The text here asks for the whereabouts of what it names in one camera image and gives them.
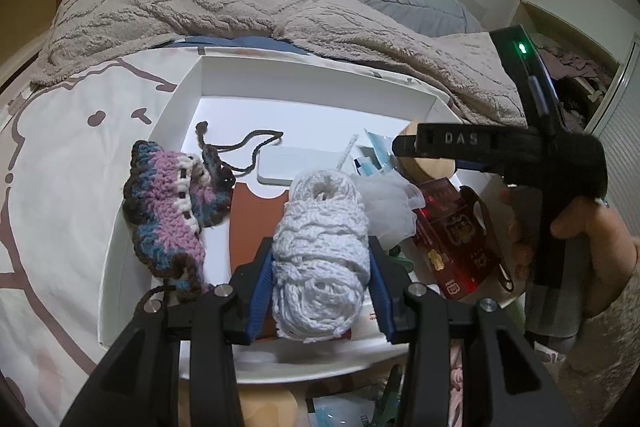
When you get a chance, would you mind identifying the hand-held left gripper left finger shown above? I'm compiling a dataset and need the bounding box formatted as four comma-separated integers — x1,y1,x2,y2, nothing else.
60,237,276,427

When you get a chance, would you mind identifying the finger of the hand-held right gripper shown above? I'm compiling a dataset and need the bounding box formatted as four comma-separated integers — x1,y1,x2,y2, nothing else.
392,121,551,160
452,159,506,174

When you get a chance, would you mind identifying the white rectangular case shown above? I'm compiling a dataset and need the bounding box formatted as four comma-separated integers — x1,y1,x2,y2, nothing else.
256,146,358,188

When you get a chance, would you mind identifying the blue face mask packet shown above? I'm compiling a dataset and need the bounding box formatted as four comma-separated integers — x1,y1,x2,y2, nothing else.
350,129,401,178

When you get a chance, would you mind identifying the pink printed cloth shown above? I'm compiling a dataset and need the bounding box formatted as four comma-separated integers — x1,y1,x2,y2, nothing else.
447,337,483,427

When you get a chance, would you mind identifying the red printed box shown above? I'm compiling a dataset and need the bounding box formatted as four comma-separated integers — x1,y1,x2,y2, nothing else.
412,177,493,303

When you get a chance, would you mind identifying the round wooden lid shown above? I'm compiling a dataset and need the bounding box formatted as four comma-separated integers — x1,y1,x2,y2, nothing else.
395,119,458,180

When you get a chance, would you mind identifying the white yarn ball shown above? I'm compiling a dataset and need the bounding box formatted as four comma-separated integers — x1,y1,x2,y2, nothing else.
270,133,373,343

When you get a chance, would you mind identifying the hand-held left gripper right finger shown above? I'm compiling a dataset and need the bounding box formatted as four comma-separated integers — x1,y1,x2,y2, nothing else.
367,237,581,427

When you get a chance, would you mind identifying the multicolour crochet piece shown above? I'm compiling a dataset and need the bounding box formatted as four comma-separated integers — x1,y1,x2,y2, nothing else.
122,121,283,303

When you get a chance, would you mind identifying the white mesh bag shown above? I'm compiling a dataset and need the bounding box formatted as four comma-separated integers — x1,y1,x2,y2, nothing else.
357,169,426,243

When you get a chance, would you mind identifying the dark blue cloth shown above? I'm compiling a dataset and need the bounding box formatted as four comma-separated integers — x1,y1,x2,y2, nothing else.
182,36,301,52

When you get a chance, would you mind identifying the cartoon printed bed sheet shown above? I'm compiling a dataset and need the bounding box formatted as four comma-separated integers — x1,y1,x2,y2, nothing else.
0,39,206,418

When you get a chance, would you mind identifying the white storage tray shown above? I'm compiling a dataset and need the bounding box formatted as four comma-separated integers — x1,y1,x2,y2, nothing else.
97,47,526,380

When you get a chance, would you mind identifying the pile of clothes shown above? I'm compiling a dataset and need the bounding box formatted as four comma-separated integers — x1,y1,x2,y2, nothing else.
537,34,618,132

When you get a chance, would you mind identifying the person's right forearm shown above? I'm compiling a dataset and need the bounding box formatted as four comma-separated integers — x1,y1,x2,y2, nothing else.
530,252,640,427

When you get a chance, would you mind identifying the person's right hand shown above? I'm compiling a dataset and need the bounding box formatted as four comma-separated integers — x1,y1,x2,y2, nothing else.
500,186,640,288

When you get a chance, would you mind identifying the open wardrobe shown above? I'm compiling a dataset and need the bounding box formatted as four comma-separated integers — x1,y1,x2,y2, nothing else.
510,0,640,138

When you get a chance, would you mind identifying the brown leather pouch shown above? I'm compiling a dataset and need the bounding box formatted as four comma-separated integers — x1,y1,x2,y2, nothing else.
227,181,291,338

